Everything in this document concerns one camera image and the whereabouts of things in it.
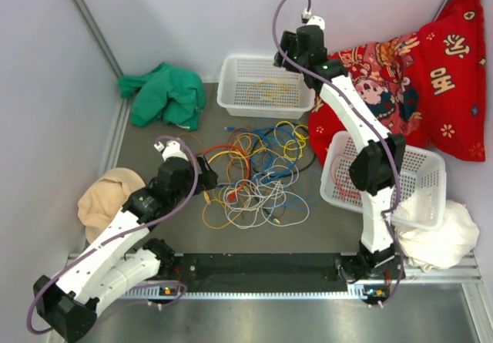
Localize red cable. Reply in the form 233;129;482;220
333;152;365;201

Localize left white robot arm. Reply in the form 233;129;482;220
29;151;218;342

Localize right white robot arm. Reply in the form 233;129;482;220
273;25;406;278

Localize white basket at back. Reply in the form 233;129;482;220
216;55;315;119

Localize white basket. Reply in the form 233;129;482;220
216;55;315;119
320;131;447;230

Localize green cloth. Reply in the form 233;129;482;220
117;62;206;131

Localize beige cloth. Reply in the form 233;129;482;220
78;167;146;244

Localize red patterned cloth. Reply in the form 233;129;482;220
328;0;486;162

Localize white basket at right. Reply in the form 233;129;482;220
320;131;447;230

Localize white cloth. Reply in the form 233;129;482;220
395;200;480;272

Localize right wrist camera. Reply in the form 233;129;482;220
301;9;325;31

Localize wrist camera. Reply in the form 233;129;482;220
153;140;189;162
301;9;325;31

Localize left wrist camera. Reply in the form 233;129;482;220
153;140;189;162

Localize thin orange cable on table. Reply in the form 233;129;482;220
175;131;205;155

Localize white cable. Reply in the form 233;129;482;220
213;157;311;230

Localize black cable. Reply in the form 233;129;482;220
226;126;317;220

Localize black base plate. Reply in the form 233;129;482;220
169;253;399;292

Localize grey slotted cable duct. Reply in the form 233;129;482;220
121;284;386;303

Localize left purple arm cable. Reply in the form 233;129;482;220
25;135;200;335

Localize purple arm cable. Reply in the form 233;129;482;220
272;0;407;309
25;135;200;335

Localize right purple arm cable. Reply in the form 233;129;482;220
272;0;407;309

